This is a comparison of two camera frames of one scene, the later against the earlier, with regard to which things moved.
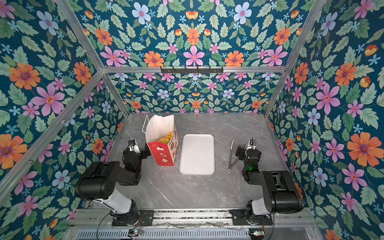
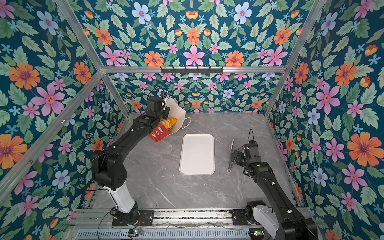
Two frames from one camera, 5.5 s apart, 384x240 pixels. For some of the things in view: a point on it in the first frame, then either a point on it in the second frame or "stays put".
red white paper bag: [162, 139] to [176, 111]
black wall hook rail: [192, 71] stays put
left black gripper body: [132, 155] to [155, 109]
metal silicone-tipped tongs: [230, 167] stays put
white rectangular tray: [197, 156] stays put
